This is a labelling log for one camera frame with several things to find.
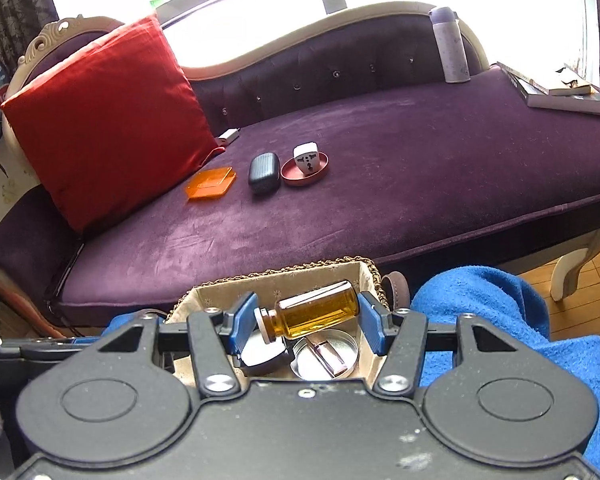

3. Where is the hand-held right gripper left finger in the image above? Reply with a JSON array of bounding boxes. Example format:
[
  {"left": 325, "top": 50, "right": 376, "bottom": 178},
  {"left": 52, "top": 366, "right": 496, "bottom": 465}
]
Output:
[{"left": 98, "top": 292, "right": 259, "bottom": 397}]

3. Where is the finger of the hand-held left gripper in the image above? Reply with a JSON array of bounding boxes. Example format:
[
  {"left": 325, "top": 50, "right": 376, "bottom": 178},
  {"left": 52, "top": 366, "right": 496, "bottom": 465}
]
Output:
[{"left": 10, "top": 337, "right": 101, "bottom": 361}]

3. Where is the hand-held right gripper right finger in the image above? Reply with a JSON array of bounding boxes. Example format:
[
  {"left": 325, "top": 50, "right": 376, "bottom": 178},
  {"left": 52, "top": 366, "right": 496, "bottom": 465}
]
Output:
[{"left": 358, "top": 291, "right": 506, "bottom": 397}]

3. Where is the round silver tin base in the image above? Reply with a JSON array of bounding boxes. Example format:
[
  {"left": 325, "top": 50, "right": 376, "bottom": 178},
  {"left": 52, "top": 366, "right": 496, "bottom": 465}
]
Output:
[{"left": 290, "top": 330, "right": 360, "bottom": 381}]

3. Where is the woven basket with floral lining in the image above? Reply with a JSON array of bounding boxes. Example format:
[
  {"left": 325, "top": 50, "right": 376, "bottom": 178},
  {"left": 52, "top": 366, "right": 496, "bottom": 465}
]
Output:
[{"left": 166, "top": 257, "right": 413, "bottom": 391}]

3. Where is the black glossy box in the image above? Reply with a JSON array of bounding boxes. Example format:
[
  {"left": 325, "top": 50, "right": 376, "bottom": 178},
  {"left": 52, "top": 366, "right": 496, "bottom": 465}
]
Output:
[{"left": 240, "top": 332, "right": 292, "bottom": 376}]

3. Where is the amber glass bottle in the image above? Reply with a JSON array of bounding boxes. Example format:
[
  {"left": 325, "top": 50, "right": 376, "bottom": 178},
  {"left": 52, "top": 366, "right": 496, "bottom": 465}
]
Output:
[{"left": 254, "top": 281, "right": 368, "bottom": 345}]

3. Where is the orange translucent box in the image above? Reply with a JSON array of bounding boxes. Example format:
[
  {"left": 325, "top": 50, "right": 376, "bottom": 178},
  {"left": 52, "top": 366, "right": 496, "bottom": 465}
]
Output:
[{"left": 186, "top": 166, "right": 238, "bottom": 202}]

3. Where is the dark blue hard case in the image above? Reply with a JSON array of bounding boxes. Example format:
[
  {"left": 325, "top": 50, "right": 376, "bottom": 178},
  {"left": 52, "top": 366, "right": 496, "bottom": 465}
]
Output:
[{"left": 248, "top": 152, "right": 281, "bottom": 195}]

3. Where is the round metal tin lid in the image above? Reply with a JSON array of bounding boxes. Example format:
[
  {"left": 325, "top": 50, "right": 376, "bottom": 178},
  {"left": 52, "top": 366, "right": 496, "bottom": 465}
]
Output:
[{"left": 281, "top": 152, "right": 330, "bottom": 188}]

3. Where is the white travel adapter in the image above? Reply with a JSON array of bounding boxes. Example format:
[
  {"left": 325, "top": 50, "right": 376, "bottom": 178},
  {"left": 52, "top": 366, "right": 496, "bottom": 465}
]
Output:
[{"left": 293, "top": 143, "right": 322, "bottom": 178}]

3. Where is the blue fleece blanket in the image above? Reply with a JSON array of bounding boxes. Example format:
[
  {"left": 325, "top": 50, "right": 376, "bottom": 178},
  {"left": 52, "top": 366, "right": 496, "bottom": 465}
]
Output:
[{"left": 105, "top": 265, "right": 600, "bottom": 478}]

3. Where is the purple velvet sofa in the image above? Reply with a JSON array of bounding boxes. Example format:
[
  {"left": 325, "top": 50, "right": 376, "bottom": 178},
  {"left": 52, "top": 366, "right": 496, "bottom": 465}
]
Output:
[{"left": 0, "top": 2, "right": 600, "bottom": 331}]

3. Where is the red cushion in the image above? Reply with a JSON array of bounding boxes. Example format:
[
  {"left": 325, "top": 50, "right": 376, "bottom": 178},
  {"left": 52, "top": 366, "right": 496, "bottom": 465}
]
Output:
[{"left": 1, "top": 14, "right": 226, "bottom": 235}]

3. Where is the lavender water bottle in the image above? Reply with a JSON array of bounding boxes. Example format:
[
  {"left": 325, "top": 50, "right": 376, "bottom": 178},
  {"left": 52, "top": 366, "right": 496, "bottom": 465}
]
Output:
[{"left": 428, "top": 6, "right": 471, "bottom": 84}]

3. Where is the dark spine book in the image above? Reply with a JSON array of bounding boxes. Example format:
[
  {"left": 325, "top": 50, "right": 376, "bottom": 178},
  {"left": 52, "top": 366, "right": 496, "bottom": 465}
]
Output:
[{"left": 496, "top": 61, "right": 551, "bottom": 96}]

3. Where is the thick grey book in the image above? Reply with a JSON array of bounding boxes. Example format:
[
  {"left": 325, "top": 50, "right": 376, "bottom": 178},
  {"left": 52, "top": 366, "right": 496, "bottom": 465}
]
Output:
[{"left": 517, "top": 80, "right": 600, "bottom": 117}]

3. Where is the beige book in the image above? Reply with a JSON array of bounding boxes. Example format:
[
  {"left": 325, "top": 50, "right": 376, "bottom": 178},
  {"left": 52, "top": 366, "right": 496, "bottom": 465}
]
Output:
[{"left": 545, "top": 64, "right": 592, "bottom": 97}]

